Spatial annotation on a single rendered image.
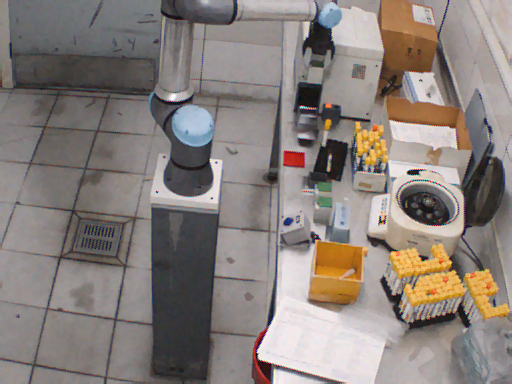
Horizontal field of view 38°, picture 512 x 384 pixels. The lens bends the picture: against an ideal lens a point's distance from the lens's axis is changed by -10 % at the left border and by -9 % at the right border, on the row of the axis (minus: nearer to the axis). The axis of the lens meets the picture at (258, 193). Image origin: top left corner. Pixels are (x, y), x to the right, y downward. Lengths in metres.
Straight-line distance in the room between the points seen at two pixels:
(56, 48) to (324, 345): 2.68
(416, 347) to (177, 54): 1.04
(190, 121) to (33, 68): 2.23
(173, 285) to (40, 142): 1.66
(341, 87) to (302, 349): 1.03
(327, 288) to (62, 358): 1.32
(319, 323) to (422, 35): 1.38
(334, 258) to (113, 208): 1.63
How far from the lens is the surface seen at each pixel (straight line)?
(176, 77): 2.26
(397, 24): 3.07
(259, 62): 4.18
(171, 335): 2.78
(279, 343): 2.00
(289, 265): 2.20
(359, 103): 2.73
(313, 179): 2.45
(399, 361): 2.04
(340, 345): 2.02
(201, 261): 2.47
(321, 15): 2.21
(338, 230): 2.19
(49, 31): 4.19
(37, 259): 3.41
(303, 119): 2.62
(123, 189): 3.70
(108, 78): 4.27
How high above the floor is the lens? 2.46
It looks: 41 degrees down
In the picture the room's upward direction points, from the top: 7 degrees clockwise
